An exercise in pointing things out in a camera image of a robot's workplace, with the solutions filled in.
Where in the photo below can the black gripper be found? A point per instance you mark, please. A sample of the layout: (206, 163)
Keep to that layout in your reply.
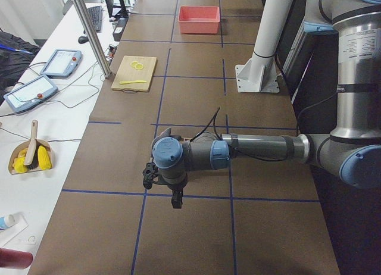
(176, 187)

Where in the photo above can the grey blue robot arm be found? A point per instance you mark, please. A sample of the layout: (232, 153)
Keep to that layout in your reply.
(351, 151)

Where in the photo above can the yellow plastic knife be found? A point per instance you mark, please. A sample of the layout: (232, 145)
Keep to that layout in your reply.
(132, 82)

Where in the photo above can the bamboo cutting board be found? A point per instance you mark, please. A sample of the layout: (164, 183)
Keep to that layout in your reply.
(126, 73)

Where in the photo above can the lemon slice lower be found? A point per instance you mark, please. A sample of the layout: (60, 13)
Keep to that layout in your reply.
(139, 66)

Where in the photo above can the yellow toy corn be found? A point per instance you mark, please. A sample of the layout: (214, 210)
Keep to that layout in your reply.
(44, 160)

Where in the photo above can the cardboard dustpan tray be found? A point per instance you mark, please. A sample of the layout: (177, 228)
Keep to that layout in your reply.
(16, 163)

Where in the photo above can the blue white tube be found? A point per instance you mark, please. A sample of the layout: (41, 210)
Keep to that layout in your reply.
(7, 221)

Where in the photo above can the red cylinder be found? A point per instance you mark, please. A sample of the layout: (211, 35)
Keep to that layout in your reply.
(15, 259)

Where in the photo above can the teach pendant far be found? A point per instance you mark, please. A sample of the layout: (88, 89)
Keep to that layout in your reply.
(62, 64)

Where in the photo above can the teach pendant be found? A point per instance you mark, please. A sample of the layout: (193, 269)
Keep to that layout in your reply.
(31, 94)
(62, 64)

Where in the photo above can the pink plastic bin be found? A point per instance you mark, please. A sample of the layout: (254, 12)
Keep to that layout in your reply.
(199, 19)

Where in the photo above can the teach pendant near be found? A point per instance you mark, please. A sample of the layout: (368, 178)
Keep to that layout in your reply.
(31, 94)

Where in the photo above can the black computer mouse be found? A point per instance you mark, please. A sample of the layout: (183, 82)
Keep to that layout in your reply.
(83, 39)

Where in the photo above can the black keyboard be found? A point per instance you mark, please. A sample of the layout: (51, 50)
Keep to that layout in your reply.
(95, 14)

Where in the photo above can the white mounting post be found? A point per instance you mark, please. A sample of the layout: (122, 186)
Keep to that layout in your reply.
(258, 74)

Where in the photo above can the wooden handled brush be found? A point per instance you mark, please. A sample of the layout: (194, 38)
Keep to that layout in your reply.
(31, 158)

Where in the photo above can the aluminium frame profile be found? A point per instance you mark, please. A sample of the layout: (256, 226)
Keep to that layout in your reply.
(95, 44)

